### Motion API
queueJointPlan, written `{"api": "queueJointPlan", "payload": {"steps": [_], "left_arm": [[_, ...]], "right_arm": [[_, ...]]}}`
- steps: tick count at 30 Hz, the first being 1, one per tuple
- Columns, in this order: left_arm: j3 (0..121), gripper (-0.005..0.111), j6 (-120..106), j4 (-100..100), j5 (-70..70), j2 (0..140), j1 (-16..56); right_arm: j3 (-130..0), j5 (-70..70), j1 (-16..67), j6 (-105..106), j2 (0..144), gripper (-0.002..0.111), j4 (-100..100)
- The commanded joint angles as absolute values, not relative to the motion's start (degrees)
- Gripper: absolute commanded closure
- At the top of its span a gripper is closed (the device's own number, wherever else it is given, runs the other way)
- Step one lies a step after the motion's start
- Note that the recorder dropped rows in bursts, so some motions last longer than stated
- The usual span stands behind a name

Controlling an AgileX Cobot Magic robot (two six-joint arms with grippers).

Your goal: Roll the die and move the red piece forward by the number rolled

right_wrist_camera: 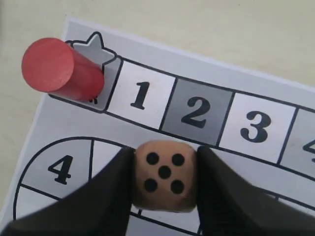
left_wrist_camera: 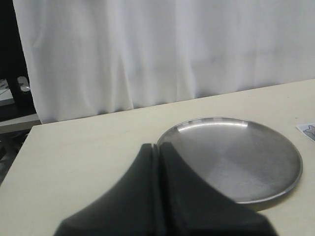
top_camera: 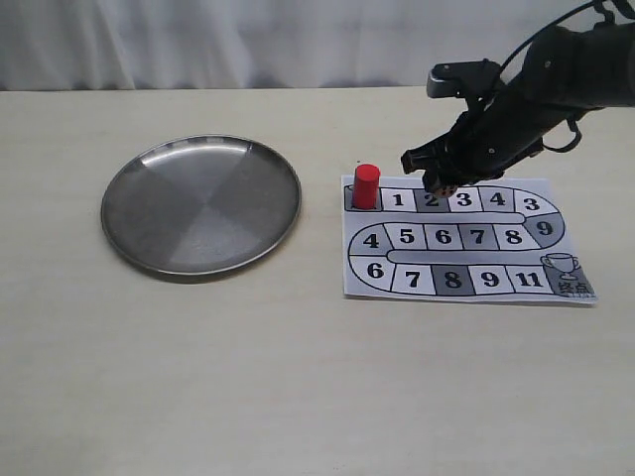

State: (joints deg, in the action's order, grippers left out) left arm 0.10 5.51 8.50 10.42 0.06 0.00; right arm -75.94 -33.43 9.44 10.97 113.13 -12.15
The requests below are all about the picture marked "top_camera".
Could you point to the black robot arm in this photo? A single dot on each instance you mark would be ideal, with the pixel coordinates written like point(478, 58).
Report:
point(564, 75)

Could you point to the round metal plate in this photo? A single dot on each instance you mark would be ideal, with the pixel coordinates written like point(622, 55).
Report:
point(193, 209)

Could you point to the wooden die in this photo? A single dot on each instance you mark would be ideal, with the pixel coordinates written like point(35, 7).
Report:
point(445, 191)

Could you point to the paper game board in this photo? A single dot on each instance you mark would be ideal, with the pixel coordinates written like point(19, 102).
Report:
point(499, 241)

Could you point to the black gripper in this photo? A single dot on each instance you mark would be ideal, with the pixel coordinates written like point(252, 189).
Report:
point(483, 145)

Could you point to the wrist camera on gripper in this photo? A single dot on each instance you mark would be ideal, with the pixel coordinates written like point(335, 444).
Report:
point(463, 79)

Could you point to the red cylinder game piece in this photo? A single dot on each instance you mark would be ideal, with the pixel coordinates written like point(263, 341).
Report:
point(365, 186)

